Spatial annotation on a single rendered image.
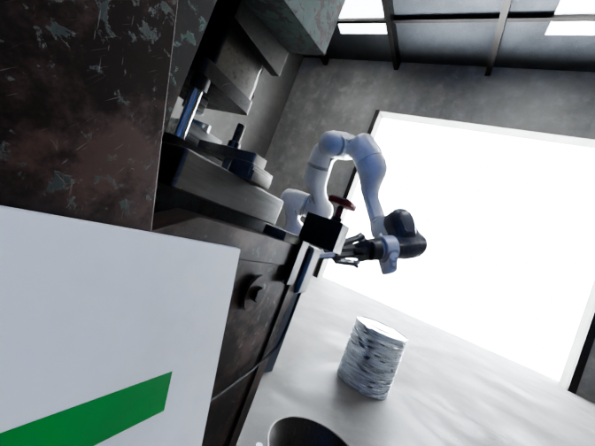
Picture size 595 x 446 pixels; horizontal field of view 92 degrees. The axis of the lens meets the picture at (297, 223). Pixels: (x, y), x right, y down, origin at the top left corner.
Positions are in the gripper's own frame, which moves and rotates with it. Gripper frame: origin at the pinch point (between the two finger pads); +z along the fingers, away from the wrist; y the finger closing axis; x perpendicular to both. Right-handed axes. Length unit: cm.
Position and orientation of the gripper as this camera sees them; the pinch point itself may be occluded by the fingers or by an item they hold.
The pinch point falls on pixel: (323, 253)
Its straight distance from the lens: 92.3
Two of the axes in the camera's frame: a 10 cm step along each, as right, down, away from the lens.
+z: -9.5, 0.4, -3.1
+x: 3.0, 4.3, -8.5
